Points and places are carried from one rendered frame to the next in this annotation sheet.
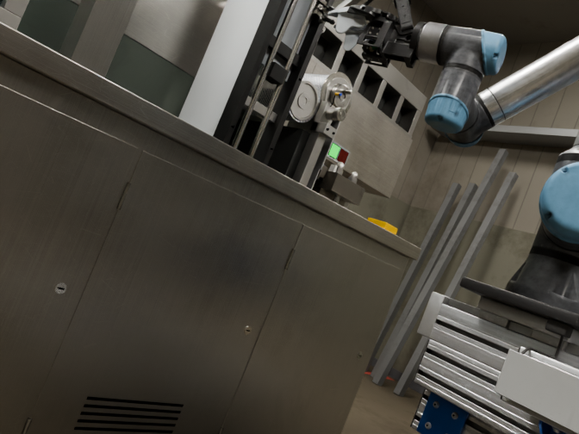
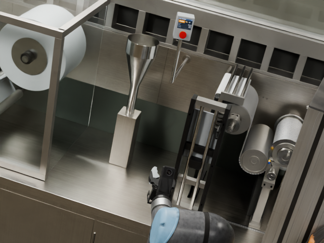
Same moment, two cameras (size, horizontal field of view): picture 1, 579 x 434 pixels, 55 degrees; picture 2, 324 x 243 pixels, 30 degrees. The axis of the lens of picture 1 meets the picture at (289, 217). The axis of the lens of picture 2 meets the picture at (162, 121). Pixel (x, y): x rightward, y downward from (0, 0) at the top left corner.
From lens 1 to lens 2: 227 cm
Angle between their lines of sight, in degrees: 60
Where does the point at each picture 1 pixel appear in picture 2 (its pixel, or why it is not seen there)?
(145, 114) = (87, 210)
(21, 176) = (54, 229)
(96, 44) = (120, 144)
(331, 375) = not seen: outside the picture
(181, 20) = (206, 93)
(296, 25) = (209, 132)
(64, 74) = (53, 199)
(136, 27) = (178, 103)
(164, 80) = not seen: hidden behind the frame
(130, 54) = (178, 118)
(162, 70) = not seen: hidden behind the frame
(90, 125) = (73, 211)
